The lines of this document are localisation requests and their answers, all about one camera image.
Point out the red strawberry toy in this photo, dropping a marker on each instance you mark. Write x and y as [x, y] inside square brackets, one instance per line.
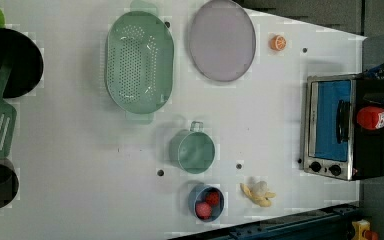
[212, 198]

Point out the grey oval plate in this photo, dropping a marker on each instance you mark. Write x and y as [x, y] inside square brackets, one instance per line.
[222, 40]

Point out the orange half slice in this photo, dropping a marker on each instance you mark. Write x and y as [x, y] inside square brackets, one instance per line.
[278, 43]

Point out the red round fruit toy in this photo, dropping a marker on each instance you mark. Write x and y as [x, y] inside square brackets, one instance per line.
[203, 210]

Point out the peeled banana toy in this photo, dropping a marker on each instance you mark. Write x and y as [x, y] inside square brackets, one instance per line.
[258, 193]

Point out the green oval colander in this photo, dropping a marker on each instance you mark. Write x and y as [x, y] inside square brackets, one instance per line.
[139, 62]

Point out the blue bowl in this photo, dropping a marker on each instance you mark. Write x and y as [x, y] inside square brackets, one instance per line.
[198, 194]

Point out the black frying pan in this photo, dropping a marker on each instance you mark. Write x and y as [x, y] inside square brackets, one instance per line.
[25, 61]

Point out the red ketchup bottle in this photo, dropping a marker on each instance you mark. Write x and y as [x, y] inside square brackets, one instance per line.
[371, 118]

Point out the green metal cup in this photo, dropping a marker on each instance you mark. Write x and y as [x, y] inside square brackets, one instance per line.
[192, 150]

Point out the black toaster oven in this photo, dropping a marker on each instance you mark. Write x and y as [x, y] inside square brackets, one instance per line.
[335, 145]

